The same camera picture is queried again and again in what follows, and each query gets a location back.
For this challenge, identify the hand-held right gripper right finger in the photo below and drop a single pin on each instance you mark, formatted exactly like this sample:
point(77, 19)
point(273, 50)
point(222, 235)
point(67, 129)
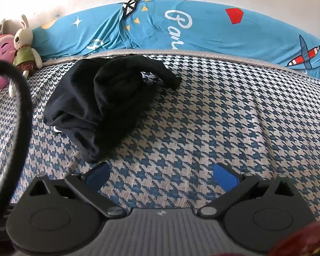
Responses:
point(225, 177)

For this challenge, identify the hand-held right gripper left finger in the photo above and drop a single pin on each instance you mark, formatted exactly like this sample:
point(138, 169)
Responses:
point(98, 174)

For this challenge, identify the black t-shirt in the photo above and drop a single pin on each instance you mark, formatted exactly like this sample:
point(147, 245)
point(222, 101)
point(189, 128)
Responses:
point(109, 98)

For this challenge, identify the blue white houndstooth bed mat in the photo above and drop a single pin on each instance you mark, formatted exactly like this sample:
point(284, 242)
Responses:
point(202, 128)

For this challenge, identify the dark red cloth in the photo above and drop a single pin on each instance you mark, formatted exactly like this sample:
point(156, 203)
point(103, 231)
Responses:
point(304, 240)

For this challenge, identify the blue printed quilt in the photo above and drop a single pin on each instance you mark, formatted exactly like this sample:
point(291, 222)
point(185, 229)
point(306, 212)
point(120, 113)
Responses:
point(202, 32)

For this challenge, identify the rabbit plush toy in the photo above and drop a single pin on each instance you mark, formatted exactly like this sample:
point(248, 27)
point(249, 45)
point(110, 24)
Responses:
point(22, 40)

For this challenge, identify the pink plush toy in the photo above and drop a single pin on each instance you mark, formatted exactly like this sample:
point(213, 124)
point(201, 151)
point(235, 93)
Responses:
point(4, 49)

